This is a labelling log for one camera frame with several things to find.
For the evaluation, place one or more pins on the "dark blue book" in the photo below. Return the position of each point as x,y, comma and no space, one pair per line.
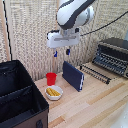
72,76

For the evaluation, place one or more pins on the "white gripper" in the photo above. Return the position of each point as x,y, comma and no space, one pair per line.
63,39

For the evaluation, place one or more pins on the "white bowl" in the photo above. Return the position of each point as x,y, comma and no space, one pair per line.
54,96

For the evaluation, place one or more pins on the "yellow corn food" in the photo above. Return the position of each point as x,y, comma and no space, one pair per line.
53,92

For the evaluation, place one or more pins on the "black fabric storage box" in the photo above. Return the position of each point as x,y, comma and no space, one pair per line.
16,96

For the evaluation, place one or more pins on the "black silver toaster oven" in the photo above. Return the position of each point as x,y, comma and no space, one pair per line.
115,46

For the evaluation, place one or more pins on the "black dish rack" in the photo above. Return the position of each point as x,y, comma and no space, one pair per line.
95,74

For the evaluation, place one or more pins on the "beige woven folding screen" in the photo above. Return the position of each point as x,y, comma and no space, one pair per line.
30,36

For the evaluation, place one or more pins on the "thin black vertical pole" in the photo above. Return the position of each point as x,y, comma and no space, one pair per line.
6,30

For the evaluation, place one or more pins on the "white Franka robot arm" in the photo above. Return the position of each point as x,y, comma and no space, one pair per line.
75,13

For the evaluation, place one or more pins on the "red plastic cup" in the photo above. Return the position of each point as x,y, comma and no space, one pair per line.
51,79

